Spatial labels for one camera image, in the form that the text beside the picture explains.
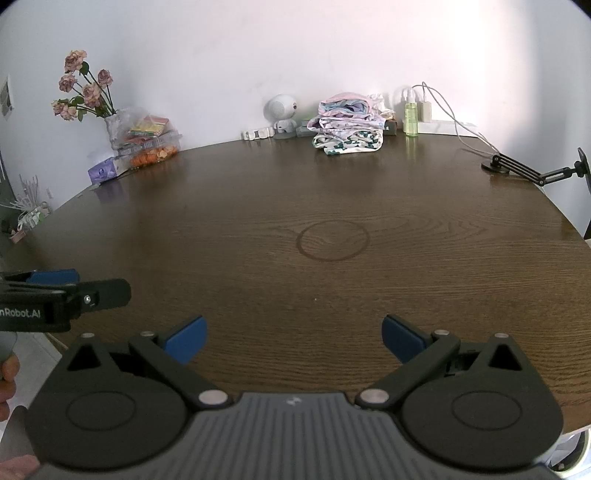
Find pink artificial flowers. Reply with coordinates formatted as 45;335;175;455
52;50;116;123

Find clear bag of snacks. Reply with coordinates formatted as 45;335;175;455
117;107;184;169

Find person's left hand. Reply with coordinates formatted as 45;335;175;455
0;356;22;422

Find folded green print cloth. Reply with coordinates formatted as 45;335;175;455
313;129;384;156

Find black phone stand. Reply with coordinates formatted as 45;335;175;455
481;147;591;188

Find wall socket plate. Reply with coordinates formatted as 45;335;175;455
0;76;15;122

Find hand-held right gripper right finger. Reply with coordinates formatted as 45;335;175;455
355;315;525;411

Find purple tissue box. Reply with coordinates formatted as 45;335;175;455
88;157;122;185

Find folded purple floral cloth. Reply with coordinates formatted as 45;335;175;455
307;113;387;140

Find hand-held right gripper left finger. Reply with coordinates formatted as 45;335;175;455
67;315;232;411

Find white cable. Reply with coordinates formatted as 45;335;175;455
411;83;502;156

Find white textured vase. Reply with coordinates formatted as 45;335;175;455
105;110;126;151

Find white power strip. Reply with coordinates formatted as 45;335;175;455
419;121;478;137

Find green spray bottle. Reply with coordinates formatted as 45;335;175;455
404;90;420;137

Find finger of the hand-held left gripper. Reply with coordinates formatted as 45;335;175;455
69;278;133;320
0;268;81;289

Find white crumpled cloth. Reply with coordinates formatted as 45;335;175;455
367;93;393;116

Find white round robot toy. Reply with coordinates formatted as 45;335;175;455
264;93;299;140

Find small white feathery plant decoration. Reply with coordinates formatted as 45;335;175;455
0;174;52;243

